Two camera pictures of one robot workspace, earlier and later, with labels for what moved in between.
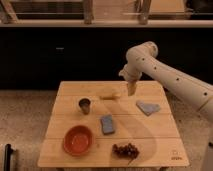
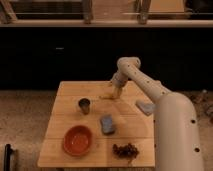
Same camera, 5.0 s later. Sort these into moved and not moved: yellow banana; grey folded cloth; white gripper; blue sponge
Moved: white gripper
Not moved: yellow banana; blue sponge; grey folded cloth
